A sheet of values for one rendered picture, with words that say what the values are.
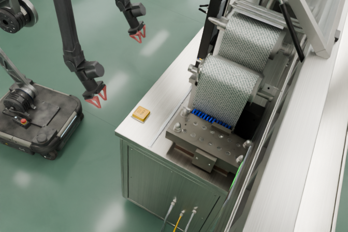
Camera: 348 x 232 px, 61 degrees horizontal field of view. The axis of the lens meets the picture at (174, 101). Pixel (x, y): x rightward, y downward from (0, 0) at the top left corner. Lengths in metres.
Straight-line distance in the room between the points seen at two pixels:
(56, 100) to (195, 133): 1.47
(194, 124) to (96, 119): 1.43
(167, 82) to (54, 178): 1.20
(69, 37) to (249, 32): 0.79
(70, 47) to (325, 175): 1.02
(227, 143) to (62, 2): 0.91
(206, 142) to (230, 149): 0.11
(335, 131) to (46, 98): 2.13
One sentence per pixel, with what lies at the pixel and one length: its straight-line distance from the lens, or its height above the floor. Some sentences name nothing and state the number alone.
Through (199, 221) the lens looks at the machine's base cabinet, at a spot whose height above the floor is 0.41.
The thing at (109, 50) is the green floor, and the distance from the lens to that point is 3.34.
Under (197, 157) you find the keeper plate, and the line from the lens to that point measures 1.38.
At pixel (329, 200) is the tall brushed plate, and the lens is 0.94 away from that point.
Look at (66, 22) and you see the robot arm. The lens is 1.24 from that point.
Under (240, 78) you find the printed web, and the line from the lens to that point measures 1.30.
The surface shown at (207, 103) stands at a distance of 1.43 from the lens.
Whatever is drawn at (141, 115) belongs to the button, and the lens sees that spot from 1.56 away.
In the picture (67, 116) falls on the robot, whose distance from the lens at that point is 2.46.
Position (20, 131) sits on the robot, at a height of 0.24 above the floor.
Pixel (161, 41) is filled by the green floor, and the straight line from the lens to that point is 3.50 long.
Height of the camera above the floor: 2.16
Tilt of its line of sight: 49 degrees down
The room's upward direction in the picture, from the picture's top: 10 degrees clockwise
